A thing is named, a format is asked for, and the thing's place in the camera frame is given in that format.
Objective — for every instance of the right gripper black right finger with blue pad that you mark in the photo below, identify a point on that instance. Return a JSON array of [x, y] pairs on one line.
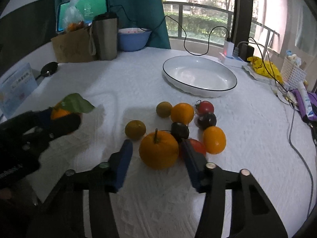
[[253, 214]]

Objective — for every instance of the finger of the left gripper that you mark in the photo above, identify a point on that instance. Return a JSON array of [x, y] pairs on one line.
[[25, 121], [50, 130]]

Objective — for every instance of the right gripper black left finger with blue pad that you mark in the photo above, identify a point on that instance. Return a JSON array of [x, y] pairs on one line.
[[62, 211]]

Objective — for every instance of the orange with green leaf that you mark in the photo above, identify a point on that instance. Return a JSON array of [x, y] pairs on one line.
[[73, 103]]

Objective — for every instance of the oval orange kumquat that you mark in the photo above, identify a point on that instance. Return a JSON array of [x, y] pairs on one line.
[[182, 113], [214, 140]]

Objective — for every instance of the red cherry tomato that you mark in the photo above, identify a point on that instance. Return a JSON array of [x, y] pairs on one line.
[[204, 107], [197, 146]]

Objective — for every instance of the greenish small citrus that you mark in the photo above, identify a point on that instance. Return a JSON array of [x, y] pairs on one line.
[[163, 109], [135, 129]]

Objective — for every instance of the dark cherry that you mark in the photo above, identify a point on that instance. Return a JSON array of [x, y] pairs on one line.
[[179, 131], [207, 120]]

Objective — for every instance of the large orange with stem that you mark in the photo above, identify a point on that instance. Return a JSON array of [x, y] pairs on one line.
[[159, 150]]

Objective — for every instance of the blue white booklet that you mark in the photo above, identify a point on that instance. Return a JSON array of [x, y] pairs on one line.
[[16, 88]]

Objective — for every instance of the black round mouse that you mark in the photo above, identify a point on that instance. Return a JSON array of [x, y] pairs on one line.
[[48, 70]]

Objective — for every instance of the brown cardboard box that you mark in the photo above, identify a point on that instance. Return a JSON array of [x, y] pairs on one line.
[[74, 47]]

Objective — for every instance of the plastic bag with fruit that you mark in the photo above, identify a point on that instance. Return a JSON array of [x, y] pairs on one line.
[[73, 19]]

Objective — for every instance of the steel tumbler black lid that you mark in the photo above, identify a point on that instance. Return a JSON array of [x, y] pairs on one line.
[[105, 33]]

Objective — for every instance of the white tube blue print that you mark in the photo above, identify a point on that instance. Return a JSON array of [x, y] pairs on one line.
[[305, 98]]

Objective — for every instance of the purple cloth pouch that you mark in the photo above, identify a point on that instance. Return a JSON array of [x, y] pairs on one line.
[[312, 97]]

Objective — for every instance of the blue bowl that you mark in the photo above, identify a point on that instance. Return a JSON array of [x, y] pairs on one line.
[[133, 39]]

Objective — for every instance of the white perforated basket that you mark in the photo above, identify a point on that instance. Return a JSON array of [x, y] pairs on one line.
[[292, 74]]

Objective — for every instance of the white plate black rim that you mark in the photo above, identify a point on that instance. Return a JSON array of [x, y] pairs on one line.
[[199, 76]]

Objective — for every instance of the yellow plastic bag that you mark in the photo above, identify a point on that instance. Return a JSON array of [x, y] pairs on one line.
[[265, 68]]

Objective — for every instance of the white power strip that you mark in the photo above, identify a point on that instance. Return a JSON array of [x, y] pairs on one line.
[[231, 61]]

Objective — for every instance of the black power adapter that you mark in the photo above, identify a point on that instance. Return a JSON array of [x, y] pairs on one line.
[[246, 51]]

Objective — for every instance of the white charger with black cable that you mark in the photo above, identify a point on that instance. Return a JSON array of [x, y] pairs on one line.
[[210, 28]]

